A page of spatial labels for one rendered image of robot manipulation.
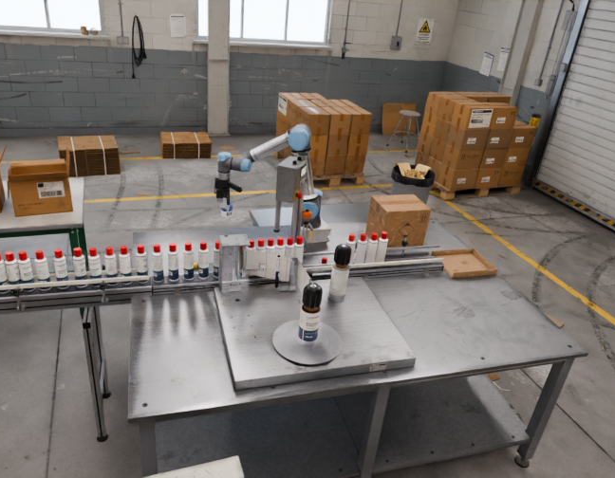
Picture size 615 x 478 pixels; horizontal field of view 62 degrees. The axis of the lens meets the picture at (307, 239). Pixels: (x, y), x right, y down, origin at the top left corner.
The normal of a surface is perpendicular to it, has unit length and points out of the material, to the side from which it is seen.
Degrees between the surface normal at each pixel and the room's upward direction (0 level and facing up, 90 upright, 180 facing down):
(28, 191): 91
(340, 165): 90
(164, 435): 1
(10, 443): 0
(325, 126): 90
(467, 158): 90
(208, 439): 1
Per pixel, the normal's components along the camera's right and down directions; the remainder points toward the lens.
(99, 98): 0.34, 0.47
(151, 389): 0.09, -0.88
